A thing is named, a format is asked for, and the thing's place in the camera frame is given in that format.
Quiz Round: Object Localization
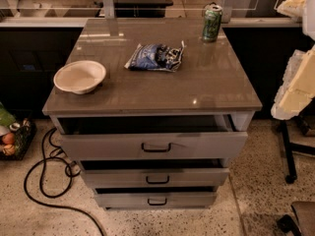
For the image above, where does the black wire fruit basket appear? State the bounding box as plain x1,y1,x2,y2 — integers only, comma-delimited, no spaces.
0,119,36,160

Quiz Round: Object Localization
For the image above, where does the grey drawer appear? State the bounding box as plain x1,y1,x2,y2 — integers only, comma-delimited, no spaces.
82,168,229,188
94,192,217,209
61,132,247,160

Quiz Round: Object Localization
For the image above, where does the black floor cable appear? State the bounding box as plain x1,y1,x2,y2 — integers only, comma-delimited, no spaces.
23,127,105,236

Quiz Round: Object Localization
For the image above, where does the orange fruit in basket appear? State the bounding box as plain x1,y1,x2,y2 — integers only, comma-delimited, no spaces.
2,133,15,145

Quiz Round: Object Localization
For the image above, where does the grey drawer cabinet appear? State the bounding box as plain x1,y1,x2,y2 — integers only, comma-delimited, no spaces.
43,18,262,195

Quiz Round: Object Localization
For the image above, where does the bottom grey drawer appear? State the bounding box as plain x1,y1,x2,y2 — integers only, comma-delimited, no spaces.
94,192,217,209

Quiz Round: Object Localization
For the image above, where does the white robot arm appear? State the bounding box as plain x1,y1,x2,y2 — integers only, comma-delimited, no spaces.
271,0,315,120

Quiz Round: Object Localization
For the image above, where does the top grey drawer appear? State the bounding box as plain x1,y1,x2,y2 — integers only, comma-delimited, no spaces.
61,132,247,160

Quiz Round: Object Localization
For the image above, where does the blue snack bag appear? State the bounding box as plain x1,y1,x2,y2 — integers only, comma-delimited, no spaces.
125,42,185,72

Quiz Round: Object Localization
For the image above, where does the green soda can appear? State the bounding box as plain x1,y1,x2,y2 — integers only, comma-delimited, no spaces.
202,3,222,42

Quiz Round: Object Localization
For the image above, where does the middle grey drawer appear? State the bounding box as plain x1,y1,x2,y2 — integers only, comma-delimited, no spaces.
82,168,229,188

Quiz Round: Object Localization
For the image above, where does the black stand with caster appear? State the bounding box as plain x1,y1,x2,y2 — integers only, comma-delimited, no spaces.
277,116,315,184

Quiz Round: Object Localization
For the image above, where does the green bag in basket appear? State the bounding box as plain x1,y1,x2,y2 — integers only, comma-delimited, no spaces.
0,102,16,127

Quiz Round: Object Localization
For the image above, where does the dark chair corner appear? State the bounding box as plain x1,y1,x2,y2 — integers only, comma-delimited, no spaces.
277,201,315,236

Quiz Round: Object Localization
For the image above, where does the white paper bowl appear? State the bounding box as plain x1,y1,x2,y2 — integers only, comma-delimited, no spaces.
53,60,106,94

